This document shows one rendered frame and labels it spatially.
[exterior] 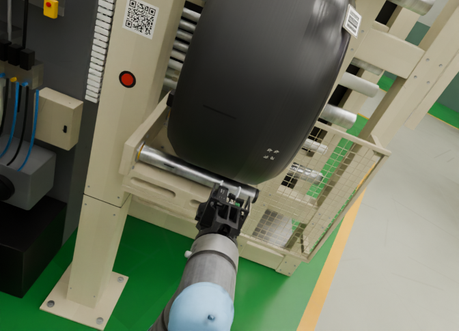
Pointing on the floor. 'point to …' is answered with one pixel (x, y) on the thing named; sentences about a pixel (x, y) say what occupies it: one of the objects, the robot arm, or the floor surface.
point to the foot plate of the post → (73, 310)
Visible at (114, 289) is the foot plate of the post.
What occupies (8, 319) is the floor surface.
